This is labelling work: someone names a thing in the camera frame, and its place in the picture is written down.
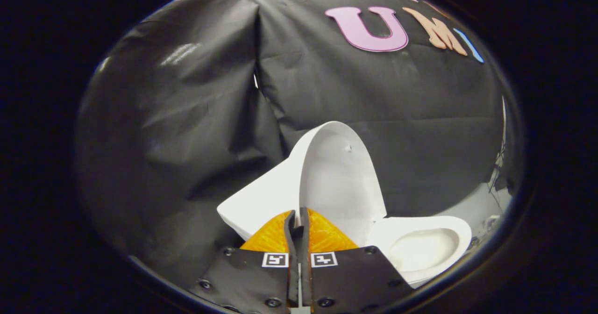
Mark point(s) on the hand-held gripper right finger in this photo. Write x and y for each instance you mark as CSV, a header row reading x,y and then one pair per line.
x,y
306,267

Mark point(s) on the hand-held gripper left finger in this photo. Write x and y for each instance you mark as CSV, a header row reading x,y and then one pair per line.
x,y
293,267

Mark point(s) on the white toilet lid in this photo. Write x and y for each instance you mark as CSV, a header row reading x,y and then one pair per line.
x,y
336,178

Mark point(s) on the white toilet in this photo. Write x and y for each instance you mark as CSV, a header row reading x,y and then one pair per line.
x,y
420,248

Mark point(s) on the black backdrop cloth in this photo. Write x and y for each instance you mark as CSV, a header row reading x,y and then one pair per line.
x,y
196,132

